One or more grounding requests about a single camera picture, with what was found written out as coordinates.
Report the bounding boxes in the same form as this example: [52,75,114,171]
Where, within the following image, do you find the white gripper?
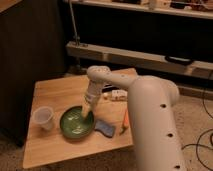
[81,89,101,118]

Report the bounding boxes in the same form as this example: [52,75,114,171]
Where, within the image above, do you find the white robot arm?
[82,66,187,171]

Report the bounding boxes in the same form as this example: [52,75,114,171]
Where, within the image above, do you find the green ceramic bowl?
[60,106,95,140]

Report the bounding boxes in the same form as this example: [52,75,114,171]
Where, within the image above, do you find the small black box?
[102,85,114,93]

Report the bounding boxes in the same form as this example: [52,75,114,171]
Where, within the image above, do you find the blue sponge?
[95,120,115,138]

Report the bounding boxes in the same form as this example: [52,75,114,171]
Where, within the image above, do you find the small white box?
[112,90,127,101]

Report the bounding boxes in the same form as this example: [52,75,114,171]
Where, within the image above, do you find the orange carrot toy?
[120,109,129,135]

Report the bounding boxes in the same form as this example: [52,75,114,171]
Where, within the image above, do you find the clear plastic cup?
[32,106,54,131]

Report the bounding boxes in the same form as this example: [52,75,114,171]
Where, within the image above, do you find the wooden table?
[23,75,132,169]

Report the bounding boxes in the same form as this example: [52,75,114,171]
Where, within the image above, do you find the metal pole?
[68,0,80,46]

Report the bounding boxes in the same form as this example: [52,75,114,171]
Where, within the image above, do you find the white lower shelf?
[66,41,213,78]

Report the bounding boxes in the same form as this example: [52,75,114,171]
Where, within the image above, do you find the white shelf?
[66,41,213,78]
[62,0,213,20]

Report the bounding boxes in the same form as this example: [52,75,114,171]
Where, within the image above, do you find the dark cabinet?
[0,0,66,146]

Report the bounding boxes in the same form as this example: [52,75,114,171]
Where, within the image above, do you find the white upper shelf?
[62,0,213,20]

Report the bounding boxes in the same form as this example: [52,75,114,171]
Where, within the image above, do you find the black handle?
[164,56,194,66]

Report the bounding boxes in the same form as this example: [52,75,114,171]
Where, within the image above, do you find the black floor cable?
[181,71,213,171]

